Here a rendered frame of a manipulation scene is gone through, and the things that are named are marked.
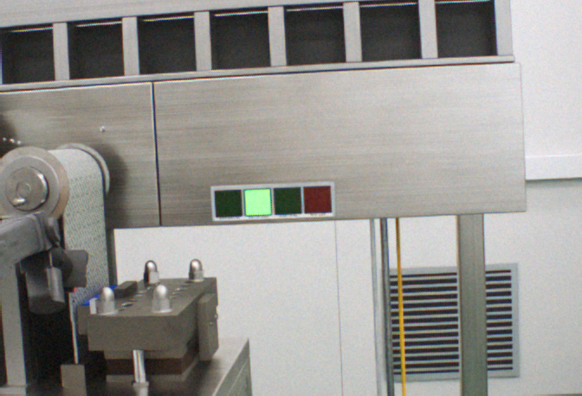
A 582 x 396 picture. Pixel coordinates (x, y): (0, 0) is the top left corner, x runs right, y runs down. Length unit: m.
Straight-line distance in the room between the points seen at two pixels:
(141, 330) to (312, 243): 2.70
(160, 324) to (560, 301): 2.99
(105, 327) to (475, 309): 0.86
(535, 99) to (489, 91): 2.38
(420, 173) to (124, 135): 0.61
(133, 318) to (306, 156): 0.52
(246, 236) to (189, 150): 2.38
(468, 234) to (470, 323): 0.20
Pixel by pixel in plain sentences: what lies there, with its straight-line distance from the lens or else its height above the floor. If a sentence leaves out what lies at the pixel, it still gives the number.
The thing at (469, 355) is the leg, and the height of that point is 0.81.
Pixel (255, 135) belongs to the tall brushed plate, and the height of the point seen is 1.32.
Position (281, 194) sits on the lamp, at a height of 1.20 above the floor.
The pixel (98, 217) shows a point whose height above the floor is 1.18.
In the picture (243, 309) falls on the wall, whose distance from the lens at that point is 4.36.
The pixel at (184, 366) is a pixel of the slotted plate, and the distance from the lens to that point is 1.71.
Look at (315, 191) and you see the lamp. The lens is 1.90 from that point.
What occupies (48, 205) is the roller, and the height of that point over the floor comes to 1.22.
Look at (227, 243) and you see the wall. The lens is 4.32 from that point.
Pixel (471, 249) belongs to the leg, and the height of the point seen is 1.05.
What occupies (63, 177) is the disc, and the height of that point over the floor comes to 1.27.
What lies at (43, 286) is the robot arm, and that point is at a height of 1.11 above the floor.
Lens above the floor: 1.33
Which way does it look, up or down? 3 degrees down
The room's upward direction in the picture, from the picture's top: 3 degrees counter-clockwise
